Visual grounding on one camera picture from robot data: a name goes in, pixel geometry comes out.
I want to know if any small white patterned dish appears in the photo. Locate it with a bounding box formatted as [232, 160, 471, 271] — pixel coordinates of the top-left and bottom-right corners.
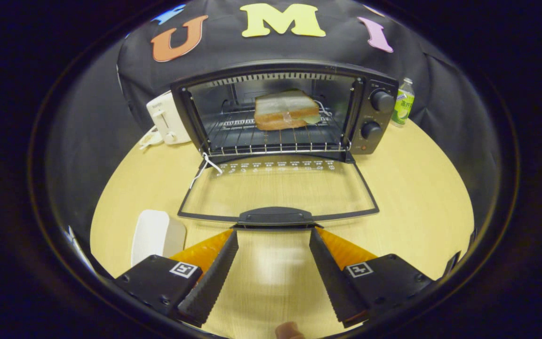
[138, 126, 163, 150]

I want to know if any black toaster oven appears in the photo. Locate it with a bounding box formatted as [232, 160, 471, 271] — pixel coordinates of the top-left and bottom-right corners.
[171, 60, 399, 229]

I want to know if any toasted sandwich with lettuce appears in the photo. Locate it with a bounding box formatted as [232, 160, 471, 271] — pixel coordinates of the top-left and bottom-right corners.
[254, 89, 322, 131]

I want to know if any white bread toaster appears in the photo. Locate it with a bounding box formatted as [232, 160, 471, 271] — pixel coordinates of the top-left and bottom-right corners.
[146, 91, 191, 145]

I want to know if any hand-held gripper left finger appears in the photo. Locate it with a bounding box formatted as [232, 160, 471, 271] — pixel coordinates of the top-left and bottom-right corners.
[113, 229, 239, 328]

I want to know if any green drink bottle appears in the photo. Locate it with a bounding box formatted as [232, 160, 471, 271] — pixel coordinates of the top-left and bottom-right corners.
[391, 78, 415, 126]

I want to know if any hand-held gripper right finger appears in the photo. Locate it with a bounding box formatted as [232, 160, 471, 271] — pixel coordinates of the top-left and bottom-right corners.
[309, 227, 434, 329]

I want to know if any white plate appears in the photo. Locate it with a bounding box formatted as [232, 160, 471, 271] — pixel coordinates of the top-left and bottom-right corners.
[131, 210, 187, 268]

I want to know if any black backdrop cloth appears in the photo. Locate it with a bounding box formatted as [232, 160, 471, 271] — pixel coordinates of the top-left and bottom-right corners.
[48, 0, 502, 245]

